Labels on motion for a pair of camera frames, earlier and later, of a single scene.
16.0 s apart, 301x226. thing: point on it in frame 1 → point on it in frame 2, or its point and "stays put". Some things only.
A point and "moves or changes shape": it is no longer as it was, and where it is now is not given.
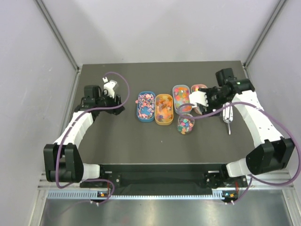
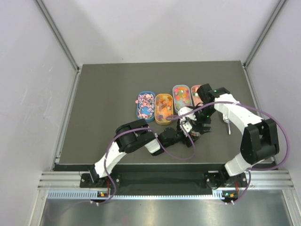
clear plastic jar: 185,125 moves or changes shape
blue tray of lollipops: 146,106 stays put
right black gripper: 210,92 → 199,126
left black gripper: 113,103 → 188,140
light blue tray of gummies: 181,96 stays put
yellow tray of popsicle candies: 163,110 stays put
